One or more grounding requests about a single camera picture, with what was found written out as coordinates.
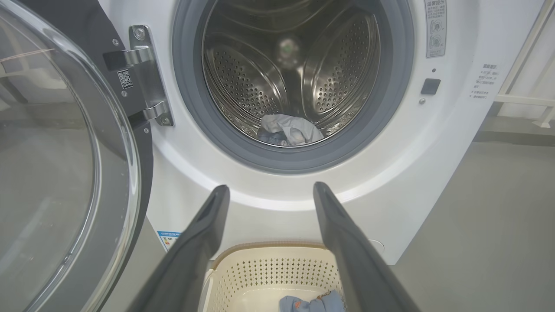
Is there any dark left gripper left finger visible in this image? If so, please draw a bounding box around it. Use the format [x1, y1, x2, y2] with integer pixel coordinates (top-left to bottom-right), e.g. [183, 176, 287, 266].
[126, 185, 230, 312]

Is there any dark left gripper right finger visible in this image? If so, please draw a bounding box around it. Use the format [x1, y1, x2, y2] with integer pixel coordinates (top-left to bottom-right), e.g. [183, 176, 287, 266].
[313, 182, 421, 312]

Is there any blue fox print garment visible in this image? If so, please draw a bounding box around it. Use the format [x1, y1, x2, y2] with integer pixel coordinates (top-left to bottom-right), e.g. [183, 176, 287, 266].
[279, 290, 345, 312]

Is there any cream and blue garment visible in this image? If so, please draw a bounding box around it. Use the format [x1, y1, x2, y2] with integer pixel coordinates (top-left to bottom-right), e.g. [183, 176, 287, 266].
[257, 114, 324, 146]

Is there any black round glass washer door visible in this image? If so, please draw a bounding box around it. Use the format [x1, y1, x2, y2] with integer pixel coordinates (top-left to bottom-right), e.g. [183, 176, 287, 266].
[0, 0, 154, 312]

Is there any white front-load washing machine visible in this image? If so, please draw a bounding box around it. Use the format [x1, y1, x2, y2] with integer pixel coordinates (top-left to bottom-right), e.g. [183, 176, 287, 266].
[98, 0, 545, 266]

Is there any metal door hinge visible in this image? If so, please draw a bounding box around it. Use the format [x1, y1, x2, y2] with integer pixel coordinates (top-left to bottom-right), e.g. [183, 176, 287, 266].
[103, 25, 175, 127]

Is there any stainless steel washing machine drum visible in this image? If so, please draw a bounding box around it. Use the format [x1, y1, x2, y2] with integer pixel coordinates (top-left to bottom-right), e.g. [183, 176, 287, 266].
[202, 0, 381, 148]

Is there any blue energy label sticker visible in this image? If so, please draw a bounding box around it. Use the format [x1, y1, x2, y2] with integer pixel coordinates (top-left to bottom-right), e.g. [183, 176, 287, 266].
[157, 231, 183, 252]

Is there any cream perforated laundry basket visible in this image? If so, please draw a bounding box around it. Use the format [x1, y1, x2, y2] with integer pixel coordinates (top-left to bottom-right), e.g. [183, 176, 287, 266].
[197, 243, 347, 312]

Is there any printed text label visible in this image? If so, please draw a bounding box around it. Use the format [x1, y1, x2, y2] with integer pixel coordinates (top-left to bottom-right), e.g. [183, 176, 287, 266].
[473, 64, 498, 100]

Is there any grey warning label sticker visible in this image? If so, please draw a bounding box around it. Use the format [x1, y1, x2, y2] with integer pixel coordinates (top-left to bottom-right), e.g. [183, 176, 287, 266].
[425, 0, 447, 58]

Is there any white metal frame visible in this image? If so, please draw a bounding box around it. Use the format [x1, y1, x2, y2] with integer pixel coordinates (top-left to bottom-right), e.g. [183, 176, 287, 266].
[494, 0, 555, 128]

